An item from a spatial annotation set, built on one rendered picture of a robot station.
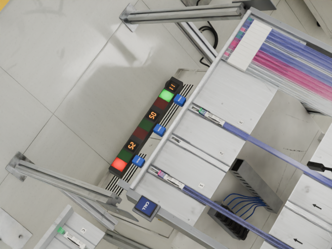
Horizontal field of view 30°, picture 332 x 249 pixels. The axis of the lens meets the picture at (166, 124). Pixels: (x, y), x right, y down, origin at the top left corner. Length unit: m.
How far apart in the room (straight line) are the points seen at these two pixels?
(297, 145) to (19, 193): 1.03
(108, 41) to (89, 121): 0.33
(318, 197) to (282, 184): 0.55
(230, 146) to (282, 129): 0.51
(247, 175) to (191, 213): 0.43
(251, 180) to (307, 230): 0.44
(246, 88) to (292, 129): 0.48
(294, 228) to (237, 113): 0.36
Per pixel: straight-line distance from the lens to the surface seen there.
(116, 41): 2.49
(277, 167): 2.23
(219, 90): 1.81
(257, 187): 2.11
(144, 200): 1.65
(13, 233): 2.36
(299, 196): 1.72
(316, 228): 1.71
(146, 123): 1.78
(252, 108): 1.79
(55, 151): 2.38
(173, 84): 1.83
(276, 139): 2.21
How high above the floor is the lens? 2.09
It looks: 52 degrees down
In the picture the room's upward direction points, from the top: 100 degrees clockwise
